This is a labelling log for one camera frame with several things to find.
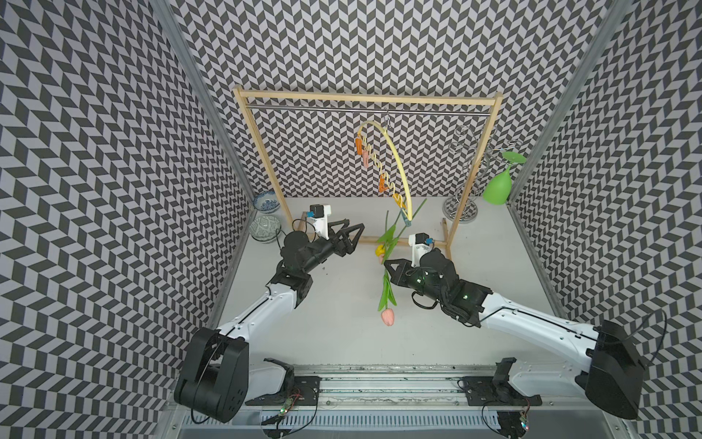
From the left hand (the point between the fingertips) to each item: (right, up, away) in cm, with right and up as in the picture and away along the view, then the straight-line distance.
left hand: (357, 226), depth 76 cm
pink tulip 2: (+11, -5, +3) cm, 12 cm away
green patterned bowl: (-37, -1, +30) cm, 47 cm away
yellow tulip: (+9, -5, +4) cm, 11 cm away
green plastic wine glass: (+46, +12, +12) cm, 49 cm away
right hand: (+8, -12, -1) cm, 14 cm away
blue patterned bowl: (-40, +10, +41) cm, 58 cm away
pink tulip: (+8, -18, -4) cm, 20 cm away
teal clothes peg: (+13, +1, -5) cm, 14 cm away
